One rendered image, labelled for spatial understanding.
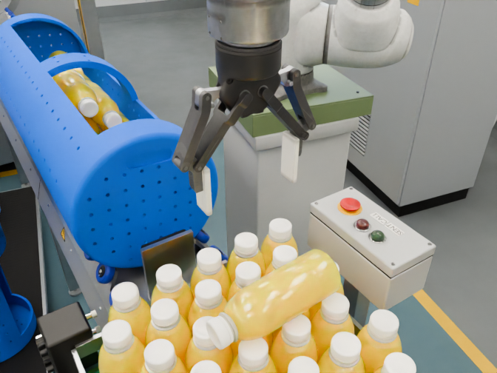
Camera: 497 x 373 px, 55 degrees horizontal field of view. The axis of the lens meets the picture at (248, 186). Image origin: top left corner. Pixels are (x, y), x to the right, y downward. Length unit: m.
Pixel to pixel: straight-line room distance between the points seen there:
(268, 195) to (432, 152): 1.34
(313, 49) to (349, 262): 0.65
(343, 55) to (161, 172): 0.64
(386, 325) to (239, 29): 0.43
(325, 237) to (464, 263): 1.72
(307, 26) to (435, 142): 1.40
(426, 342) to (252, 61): 1.76
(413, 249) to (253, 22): 0.47
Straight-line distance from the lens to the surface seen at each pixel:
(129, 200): 0.86
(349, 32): 1.27
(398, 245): 0.81
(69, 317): 0.85
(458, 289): 2.41
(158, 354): 0.66
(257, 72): 0.53
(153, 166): 0.85
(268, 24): 0.51
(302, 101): 0.62
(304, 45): 1.30
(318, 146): 1.39
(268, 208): 1.43
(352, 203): 0.86
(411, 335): 2.15
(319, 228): 0.88
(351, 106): 1.38
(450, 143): 2.63
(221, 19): 0.52
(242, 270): 0.75
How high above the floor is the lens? 1.62
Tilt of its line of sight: 35 degrees down
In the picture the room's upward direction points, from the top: straight up
